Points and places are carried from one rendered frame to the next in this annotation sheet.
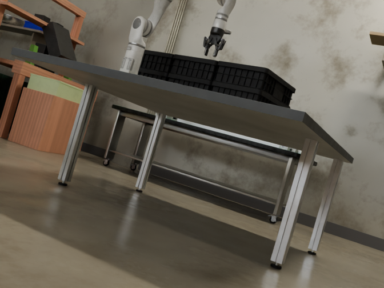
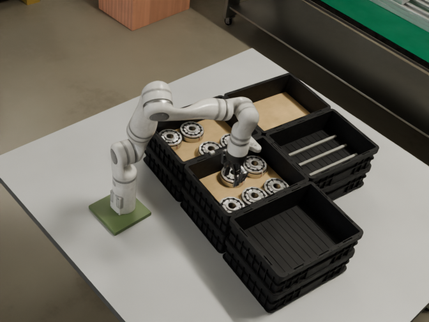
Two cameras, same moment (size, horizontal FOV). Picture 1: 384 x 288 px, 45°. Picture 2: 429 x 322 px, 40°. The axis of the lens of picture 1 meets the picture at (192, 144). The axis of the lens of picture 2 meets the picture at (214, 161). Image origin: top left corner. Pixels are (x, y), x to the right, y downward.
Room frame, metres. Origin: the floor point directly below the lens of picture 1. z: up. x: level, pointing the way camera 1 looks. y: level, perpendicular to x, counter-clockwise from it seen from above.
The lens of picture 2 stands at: (1.04, -0.27, 2.49)
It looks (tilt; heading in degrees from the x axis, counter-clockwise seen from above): 43 degrees down; 14
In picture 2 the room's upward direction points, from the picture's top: 10 degrees clockwise
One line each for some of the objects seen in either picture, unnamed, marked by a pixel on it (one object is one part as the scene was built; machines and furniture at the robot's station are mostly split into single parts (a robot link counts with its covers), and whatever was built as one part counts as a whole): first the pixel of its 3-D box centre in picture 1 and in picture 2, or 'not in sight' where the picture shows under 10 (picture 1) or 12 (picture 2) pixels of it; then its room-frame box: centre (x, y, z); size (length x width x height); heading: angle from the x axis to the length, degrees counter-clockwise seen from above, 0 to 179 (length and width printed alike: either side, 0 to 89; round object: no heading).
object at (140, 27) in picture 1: (140, 34); (124, 161); (2.48, 0.43, 0.96); 0.09 x 0.09 x 0.17; 52
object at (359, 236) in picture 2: (257, 77); (296, 227); (2.50, -0.24, 0.92); 0.40 x 0.30 x 0.02; 145
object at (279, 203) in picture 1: (204, 158); (359, 30); (5.01, -0.17, 0.40); 2.20 x 0.83 x 0.80; 63
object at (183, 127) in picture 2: not in sight; (191, 129); (2.88, 0.32, 0.86); 0.10 x 0.10 x 0.01
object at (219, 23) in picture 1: (221, 25); (243, 142); (2.57, 0.03, 1.16); 0.11 x 0.09 x 0.06; 144
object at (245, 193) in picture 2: not in sight; (254, 196); (2.63, -0.05, 0.86); 0.10 x 0.10 x 0.01
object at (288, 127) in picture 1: (188, 165); (241, 243); (2.81, -0.02, 0.35); 1.60 x 1.60 x 0.70; 63
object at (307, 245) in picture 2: (255, 86); (293, 236); (2.50, -0.24, 0.87); 0.40 x 0.30 x 0.11; 145
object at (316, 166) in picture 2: not in sight; (319, 152); (3.00, -0.22, 0.87); 0.40 x 0.30 x 0.11; 145
